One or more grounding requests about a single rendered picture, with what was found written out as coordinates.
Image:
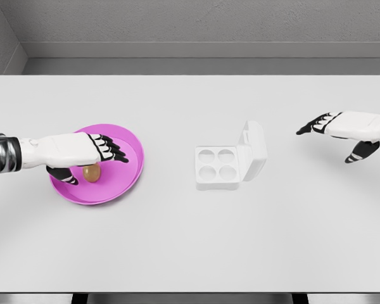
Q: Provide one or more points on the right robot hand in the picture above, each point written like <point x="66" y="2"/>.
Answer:
<point x="354" y="125"/>

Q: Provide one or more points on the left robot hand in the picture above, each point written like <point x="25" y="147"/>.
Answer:
<point x="71" y="150"/>

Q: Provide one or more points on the brown egg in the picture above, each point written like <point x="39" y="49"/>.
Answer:
<point x="92" y="174"/>

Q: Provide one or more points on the white egg box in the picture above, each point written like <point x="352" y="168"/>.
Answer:
<point x="223" y="164"/>

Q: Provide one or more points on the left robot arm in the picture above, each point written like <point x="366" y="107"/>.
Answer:
<point x="16" y="153"/>

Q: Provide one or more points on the pink round plate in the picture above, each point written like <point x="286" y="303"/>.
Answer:
<point x="120" y="177"/>

